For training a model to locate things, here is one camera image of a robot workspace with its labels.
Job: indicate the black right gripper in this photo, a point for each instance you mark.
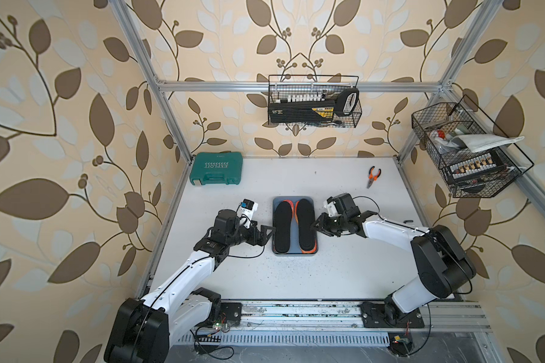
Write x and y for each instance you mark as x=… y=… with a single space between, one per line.
x=322 y=224

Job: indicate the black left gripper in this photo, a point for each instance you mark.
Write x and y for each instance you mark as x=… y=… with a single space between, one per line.
x=255 y=232

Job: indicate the black insole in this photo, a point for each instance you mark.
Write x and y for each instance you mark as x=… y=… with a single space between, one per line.
x=305 y=224
x=282 y=220

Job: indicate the red insole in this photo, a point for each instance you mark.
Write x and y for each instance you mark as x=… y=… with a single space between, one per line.
x=313 y=248
x=292 y=206

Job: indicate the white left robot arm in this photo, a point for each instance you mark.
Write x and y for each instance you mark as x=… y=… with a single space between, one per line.
x=168 y=308

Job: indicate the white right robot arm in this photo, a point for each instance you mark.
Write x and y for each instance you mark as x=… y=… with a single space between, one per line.
x=442 y=265

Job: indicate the green plastic tool case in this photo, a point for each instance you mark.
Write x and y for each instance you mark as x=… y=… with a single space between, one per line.
x=217 y=168

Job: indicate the white paper in basket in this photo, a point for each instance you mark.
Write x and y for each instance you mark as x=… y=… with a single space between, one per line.
x=483 y=142

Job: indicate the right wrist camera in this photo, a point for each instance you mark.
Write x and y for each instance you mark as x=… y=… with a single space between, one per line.
x=330 y=208

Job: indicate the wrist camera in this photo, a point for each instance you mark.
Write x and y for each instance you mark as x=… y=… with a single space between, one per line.
x=330 y=208
x=247 y=210

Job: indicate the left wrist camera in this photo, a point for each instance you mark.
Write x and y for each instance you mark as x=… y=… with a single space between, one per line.
x=247 y=210

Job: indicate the orange handled pliers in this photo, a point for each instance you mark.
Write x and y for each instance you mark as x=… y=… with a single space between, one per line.
x=373 y=175

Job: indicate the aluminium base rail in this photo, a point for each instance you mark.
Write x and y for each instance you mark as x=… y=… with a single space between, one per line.
x=298 y=323

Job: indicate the black wire basket back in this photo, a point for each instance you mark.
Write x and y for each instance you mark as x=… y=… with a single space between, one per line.
x=314 y=100

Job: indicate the black wire basket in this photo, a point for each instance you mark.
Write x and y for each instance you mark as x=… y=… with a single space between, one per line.
x=466 y=174
x=314 y=100

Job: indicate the black wire basket right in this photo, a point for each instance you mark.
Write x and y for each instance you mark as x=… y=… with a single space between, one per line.
x=466 y=174

